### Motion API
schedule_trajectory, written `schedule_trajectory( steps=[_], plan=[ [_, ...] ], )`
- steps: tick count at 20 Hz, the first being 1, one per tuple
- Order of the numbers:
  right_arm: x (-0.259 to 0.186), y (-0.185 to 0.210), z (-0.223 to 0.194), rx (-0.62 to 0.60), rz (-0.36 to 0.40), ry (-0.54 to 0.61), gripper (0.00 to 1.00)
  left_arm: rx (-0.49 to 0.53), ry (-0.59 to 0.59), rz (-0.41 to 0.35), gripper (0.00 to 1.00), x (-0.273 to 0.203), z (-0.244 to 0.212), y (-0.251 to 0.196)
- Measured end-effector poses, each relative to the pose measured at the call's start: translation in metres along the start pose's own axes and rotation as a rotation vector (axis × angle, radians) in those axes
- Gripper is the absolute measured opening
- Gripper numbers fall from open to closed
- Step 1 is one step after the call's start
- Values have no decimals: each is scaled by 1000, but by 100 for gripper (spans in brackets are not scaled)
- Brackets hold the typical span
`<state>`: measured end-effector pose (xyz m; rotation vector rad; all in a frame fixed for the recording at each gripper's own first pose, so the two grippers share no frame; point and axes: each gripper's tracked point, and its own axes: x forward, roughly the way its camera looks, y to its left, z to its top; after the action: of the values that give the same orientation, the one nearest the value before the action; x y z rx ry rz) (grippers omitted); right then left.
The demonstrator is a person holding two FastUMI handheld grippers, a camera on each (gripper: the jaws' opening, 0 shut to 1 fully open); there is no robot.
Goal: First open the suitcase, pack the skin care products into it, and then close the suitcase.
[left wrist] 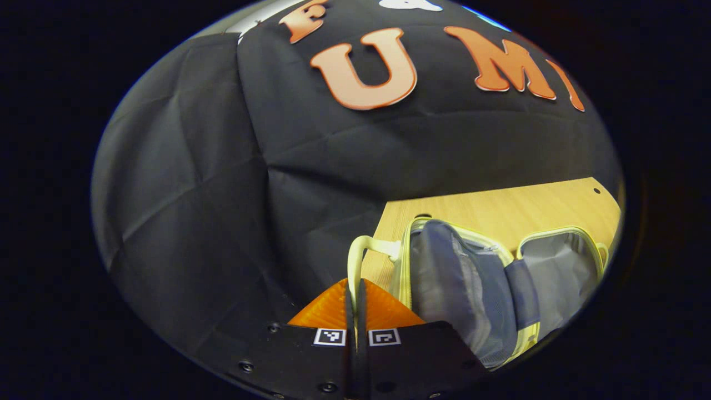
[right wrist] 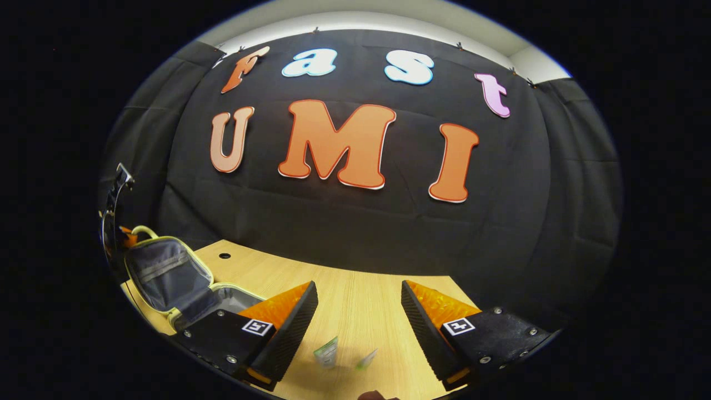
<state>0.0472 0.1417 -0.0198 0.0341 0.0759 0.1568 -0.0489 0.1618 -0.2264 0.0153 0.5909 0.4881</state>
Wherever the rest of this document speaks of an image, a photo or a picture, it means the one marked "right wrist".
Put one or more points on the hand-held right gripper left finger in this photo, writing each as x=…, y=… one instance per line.
x=289, y=333

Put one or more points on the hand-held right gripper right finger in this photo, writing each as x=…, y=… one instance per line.
x=422, y=328

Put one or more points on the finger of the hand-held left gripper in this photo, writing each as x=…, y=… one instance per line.
x=128, y=238

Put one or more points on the green white labelled tube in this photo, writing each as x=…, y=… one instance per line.
x=326, y=353

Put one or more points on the frosted pale green tube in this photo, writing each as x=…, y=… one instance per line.
x=366, y=360

